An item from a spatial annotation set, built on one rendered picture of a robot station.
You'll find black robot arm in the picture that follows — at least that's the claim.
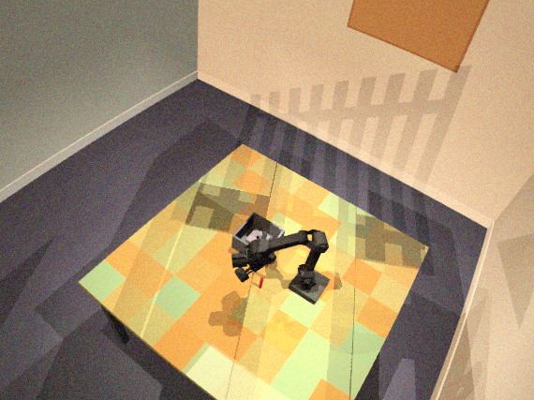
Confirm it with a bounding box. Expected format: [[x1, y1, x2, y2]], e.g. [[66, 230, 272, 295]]
[[231, 229, 329, 293]]

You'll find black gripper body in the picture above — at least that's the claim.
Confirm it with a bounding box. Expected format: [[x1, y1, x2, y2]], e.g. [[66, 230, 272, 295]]
[[234, 252, 276, 282]]

